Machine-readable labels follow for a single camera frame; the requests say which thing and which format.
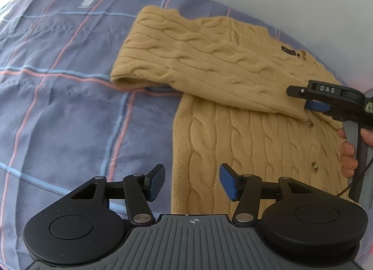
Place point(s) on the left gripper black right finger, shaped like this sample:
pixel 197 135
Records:
pixel 296 220

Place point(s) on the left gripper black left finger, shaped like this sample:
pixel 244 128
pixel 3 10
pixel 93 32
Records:
pixel 92 221

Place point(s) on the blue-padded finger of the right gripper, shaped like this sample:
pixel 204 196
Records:
pixel 316 106

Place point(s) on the mustard cable-knit sweater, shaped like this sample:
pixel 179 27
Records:
pixel 234 108

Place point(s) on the person's right hand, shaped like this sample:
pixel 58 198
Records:
pixel 348 162

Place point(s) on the blue plaid bed sheet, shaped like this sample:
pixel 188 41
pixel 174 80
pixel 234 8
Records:
pixel 63 121

